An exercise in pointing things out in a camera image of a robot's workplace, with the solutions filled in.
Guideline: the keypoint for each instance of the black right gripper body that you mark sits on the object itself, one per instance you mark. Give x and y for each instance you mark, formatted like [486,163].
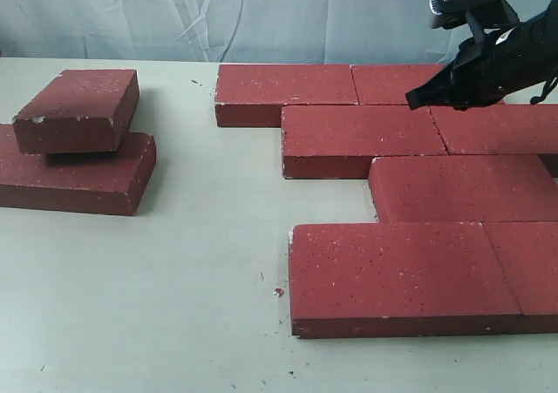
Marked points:
[456,84]

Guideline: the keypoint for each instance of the red brick with chipped corner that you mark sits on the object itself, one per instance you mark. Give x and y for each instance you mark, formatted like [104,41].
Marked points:
[79,111]

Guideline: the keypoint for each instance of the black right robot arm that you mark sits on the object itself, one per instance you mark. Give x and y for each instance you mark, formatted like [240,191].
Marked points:
[510,60]

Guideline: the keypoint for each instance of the red brick second row right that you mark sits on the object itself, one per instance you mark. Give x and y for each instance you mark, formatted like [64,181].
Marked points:
[516,129]

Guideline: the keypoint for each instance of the red brick third row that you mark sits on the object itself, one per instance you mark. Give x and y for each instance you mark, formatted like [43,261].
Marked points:
[484,188]

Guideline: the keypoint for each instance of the light blue backdrop cloth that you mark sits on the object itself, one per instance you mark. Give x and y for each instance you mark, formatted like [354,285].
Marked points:
[246,31]

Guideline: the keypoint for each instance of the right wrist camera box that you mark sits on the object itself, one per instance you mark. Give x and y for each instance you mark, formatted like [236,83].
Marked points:
[490,14]

